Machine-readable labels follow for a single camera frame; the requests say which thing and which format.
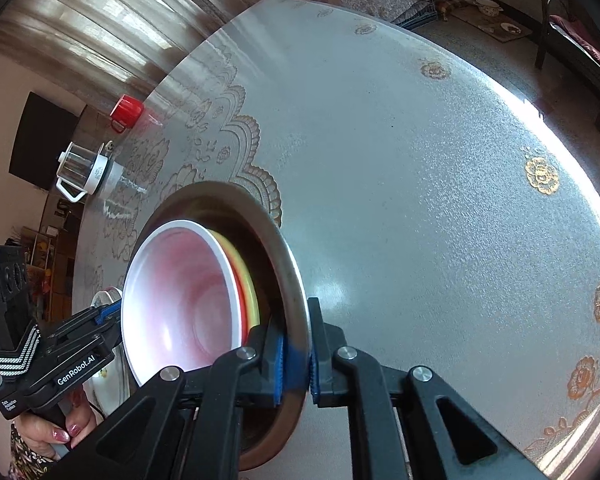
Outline stainless steel bowl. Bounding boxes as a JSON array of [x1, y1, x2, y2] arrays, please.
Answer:
[[130, 181, 313, 471]]

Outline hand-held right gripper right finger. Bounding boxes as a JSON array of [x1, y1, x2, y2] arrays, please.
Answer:
[[307, 297, 538, 480]]

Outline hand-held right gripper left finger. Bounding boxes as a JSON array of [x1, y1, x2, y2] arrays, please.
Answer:
[[97, 322, 287, 480]]

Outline person's left forearm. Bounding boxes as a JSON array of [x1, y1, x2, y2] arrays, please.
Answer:
[[7, 425, 46, 480]]

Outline wooden cabinet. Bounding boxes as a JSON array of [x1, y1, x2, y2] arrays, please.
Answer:
[[7, 225, 78, 321]]

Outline red plastic bowl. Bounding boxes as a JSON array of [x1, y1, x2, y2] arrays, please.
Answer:
[[121, 218, 246, 388]]

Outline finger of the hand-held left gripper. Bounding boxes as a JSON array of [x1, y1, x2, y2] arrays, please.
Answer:
[[80, 324, 126, 361], [47, 296, 124, 343]]

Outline sheer window curtain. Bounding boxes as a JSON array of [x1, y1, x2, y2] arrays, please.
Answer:
[[0, 0, 266, 111]]

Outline dark chair with red cloth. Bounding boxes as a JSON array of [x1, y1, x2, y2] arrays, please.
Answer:
[[534, 0, 600, 131]]

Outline white glass electric kettle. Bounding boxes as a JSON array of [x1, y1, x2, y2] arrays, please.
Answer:
[[56, 141, 123, 204]]

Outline white rose-print deep plate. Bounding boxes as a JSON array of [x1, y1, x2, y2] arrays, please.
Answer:
[[82, 355, 143, 418]]

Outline red mug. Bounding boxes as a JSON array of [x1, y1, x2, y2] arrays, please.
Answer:
[[109, 94, 144, 134]]

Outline wire rack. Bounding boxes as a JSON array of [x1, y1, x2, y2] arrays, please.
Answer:
[[392, 0, 438, 28]]

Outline black wall television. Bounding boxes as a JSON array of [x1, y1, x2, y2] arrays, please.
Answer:
[[8, 91, 78, 187]]

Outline floral lace tablecloth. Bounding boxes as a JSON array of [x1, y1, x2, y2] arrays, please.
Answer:
[[72, 0, 600, 480]]

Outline person's left hand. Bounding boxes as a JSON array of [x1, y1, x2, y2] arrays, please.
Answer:
[[12, 395, 93, 461]]

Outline brown floor mat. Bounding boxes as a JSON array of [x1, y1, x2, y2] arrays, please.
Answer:
[[450, 2, 533, 43]]

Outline yellow plastic bowl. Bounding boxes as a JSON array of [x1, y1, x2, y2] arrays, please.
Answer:
[[207, 229, 261, 341]]

